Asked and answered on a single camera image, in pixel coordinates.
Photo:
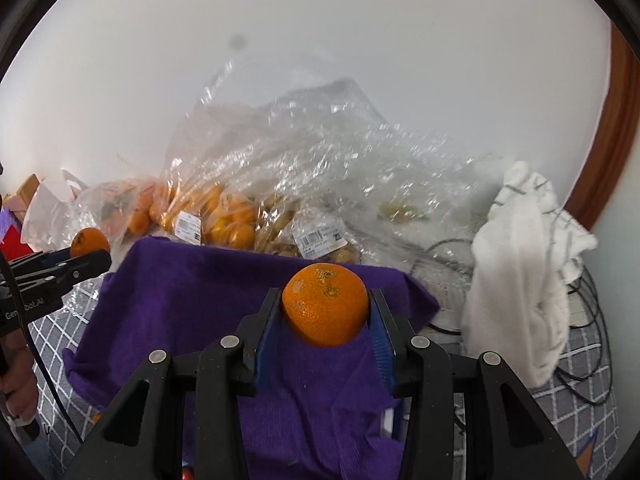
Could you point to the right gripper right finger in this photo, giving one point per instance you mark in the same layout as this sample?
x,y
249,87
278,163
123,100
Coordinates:
x,y
508,436

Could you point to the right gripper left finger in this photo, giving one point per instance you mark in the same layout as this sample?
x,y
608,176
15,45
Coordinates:
x,y
141,433

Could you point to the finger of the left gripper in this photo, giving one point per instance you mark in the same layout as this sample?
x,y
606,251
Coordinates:
x,y
38,261
71,272

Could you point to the orange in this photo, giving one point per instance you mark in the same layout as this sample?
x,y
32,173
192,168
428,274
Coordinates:
x,y
89,240
325,305

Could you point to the left hand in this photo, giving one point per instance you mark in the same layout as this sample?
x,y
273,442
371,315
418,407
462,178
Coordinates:
x,y
19,383

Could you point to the red box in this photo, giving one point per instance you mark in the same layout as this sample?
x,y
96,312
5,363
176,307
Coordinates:
x,y
10,237

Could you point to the white plastic bag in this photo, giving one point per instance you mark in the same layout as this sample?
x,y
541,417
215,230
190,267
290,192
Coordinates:
x,y
51,220

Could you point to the clear bag of tangerines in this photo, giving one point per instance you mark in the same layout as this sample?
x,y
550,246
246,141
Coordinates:
x,y
120,209

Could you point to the grey checked bedsheet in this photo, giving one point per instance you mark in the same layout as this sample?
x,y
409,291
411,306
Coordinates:
x,y
583,412

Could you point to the white barcode label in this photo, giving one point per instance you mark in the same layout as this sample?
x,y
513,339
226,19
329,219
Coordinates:
x,y
188,228

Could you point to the purple towel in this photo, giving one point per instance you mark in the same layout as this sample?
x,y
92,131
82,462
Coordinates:
x,y
318,412

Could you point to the white cloth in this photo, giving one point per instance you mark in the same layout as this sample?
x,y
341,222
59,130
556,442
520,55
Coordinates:
x,y
526,255

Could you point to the large clear plastic bag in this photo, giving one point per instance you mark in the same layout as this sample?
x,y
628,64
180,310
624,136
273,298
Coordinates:
x,y
285,144

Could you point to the brown wooden door frame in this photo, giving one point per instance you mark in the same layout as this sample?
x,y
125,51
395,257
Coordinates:
x,y
614,139

